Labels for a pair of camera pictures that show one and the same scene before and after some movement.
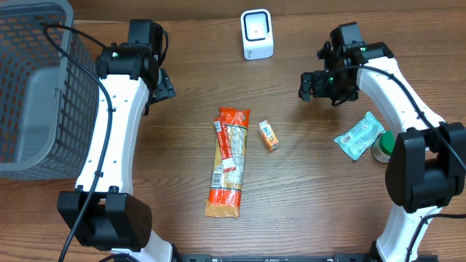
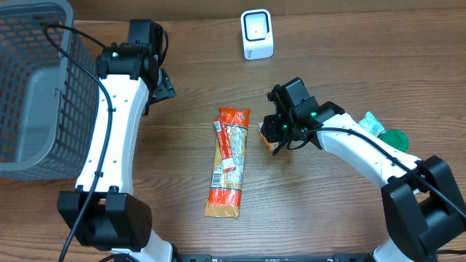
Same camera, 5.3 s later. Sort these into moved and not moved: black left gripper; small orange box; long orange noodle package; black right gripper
Moved: black right gripper
Not moved: small orange box; long orange noodle package; black left gripper
